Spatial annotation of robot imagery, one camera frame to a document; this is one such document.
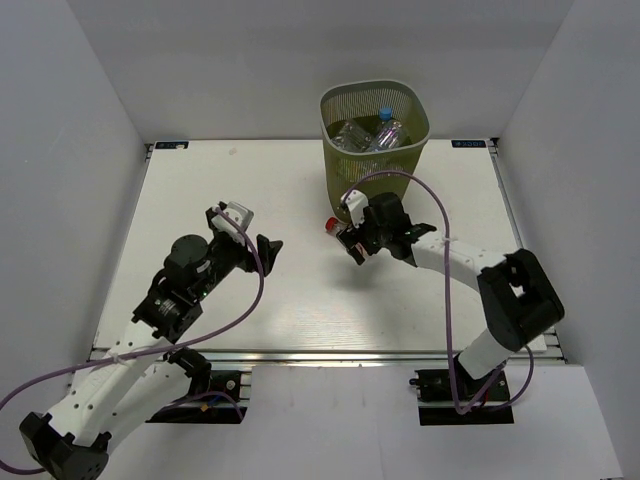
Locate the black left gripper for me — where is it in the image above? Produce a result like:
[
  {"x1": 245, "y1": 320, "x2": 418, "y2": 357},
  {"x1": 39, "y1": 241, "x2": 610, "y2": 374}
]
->
[{"x1": 193, "y1": 232, "x2": 283, "y2": 301}]

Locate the crushed bottle red label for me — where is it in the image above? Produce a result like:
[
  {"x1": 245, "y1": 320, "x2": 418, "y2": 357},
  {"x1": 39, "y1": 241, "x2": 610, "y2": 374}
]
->
[{"x1": 325, "y1": 216, "x2": 349, "y2": 242}]

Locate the clear square bottle yellow label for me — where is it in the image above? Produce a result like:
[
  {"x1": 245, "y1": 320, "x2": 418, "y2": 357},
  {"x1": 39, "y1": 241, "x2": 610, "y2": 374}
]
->
[{"x1": 335, "y1": 158, "x2": 367, "y2": 183}]

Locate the clear ribbed bottle blue cap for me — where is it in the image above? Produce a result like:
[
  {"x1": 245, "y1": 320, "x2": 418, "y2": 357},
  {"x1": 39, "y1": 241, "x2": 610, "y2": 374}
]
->
[{"x1": 330, "y1": 116, "x2": 375, "y2": 153}]

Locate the clear bottle blue label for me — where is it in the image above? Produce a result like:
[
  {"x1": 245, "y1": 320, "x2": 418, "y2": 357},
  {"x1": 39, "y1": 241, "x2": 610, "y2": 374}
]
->
[{"x1": 367, "y1": 107, "x2": 408, "y2": 152}]

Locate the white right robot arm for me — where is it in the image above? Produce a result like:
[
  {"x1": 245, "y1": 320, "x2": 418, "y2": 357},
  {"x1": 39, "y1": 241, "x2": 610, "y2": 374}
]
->
[{"x1": 337, "y1": 190, "x2": 565, "y2": 399}]

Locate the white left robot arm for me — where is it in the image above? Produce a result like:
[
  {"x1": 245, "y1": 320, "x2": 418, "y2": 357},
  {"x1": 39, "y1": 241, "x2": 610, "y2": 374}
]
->
[{"x1": 19, "y1": 202, "x2": 283, "y2": 479}]

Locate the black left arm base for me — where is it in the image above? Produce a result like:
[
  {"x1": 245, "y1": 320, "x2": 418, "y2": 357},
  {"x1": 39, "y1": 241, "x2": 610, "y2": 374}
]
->
[{"x1": 148, "y1": 349, "x2": 250, "y2": 425}]

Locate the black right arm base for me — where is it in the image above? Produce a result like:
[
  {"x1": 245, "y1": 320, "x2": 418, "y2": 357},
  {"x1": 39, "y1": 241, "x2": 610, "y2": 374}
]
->
[{"x1": 409, "y1": 367, "x2": 516, "y2": 427}]

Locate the green mesh waste bin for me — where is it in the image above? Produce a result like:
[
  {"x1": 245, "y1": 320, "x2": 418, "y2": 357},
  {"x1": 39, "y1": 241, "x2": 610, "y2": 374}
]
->
[{"x1": 319, "y1": 79, "x2": 430, "y2": 221}]

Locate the blue sticker left corner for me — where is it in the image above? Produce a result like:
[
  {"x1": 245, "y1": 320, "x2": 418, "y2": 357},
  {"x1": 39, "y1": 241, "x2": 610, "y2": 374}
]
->
[{"x1": 154, "y1": 141, "x2": 189, "y2": 150}]

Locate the blue sticker corner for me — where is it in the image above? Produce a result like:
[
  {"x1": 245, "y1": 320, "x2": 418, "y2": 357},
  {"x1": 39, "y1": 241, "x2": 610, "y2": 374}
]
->
[
  {"x1": 451, "y1": 139, "x2": 487, "y2": 148},
  {"x1": 154, "y1": 141, "x2": 189, "y2": 150}
]

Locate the blue sticker right corner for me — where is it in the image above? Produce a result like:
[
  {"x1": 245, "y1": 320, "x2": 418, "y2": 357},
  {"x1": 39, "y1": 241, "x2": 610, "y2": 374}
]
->
[{"x1": 451, "y1": 139, "x2": 487, "y2": 148}]

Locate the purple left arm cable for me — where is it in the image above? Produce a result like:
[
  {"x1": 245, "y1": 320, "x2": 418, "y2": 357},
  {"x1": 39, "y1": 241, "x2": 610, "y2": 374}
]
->
[{"x1": 0, "y1": 212, "x2": 266, "y2": 475}]

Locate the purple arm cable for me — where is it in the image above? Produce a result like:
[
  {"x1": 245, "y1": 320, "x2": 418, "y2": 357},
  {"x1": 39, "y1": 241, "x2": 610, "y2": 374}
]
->
[
  {"x1": 0, "y1": 212, "x2": 266, "y2": 475},
  {"x1": 344, "y1": 171, "x2": 535, "y2": 416}
]

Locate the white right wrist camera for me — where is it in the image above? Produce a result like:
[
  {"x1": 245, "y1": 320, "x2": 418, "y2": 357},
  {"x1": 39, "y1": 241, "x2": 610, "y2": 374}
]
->
[{"x1": 340, "y1": 189, "x2": 369, "y2": 228}]

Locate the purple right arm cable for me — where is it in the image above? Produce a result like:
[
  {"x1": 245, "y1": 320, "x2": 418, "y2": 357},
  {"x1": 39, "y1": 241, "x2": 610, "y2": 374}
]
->
[{"x1": 344, "y1": 171, "x2": 535, "y2": 416}]

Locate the aluminium table edge rail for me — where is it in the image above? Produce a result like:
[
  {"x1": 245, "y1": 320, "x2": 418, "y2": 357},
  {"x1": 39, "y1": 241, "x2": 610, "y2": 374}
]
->
[{"x1": 87, "y1": 349, "x2": 461, "y2": 366}]

